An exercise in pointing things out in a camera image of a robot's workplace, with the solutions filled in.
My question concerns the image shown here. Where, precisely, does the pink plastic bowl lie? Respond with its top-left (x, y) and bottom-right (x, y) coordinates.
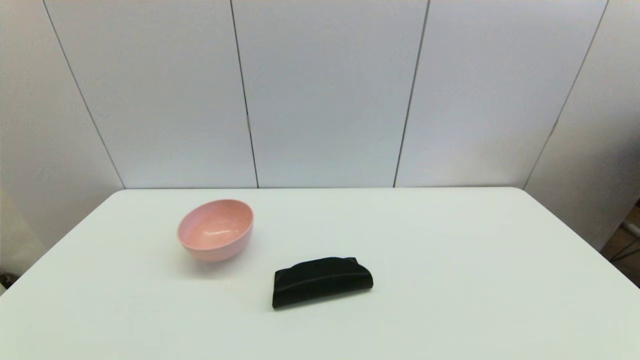
top-left (177, 199), bottom-right (254, 263)

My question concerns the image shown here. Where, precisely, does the grey metal furniture frame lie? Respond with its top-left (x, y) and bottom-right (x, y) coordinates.
top-left (610, 219), bottom-right (640, 262)

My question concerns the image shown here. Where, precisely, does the black cloth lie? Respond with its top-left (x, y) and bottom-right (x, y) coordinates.
top-left (272, 257), bottom-right (374, 309)

